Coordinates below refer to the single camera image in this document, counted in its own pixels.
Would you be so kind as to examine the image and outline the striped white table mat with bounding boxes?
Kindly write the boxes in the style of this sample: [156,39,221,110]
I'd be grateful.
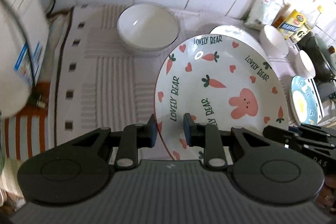
[50,6,198,159]

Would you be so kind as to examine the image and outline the red blue striped cloth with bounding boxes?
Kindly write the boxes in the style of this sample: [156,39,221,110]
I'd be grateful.
[3,13,69,160]

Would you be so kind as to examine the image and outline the blue fried egg plate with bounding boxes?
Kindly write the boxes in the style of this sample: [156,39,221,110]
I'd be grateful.
[290,75,324,126]

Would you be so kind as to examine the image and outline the pink rabbit carrot plate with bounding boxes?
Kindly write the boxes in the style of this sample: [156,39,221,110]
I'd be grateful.
[154,34,289,160]

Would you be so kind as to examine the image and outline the white salt bag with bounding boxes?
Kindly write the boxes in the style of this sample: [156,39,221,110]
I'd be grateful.
[244,0,284,30]

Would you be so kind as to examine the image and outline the dark wok pan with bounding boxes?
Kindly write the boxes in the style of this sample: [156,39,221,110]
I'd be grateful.
[298,32,335,83]

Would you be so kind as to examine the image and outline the yellow label cooking wine bottle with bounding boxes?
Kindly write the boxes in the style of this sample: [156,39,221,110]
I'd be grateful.
[277,0,316,40]

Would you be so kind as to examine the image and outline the white rice cooker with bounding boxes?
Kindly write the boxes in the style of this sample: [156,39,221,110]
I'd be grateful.
[1,0,49,118]

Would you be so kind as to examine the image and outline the large white black-rimmed bowl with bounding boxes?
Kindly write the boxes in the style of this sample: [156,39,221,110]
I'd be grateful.
[116,2,180,51]

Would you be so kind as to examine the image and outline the small white ribbed bowl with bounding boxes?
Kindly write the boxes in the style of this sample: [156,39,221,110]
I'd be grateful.
[260,25,289,58]

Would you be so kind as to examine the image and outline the white vinegar bottle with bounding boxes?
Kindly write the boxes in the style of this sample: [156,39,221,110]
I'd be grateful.
[290,5,323,43]

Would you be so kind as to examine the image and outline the white black-rimmed plate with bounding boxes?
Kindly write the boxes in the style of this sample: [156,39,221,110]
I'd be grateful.
[210,24,268,61]

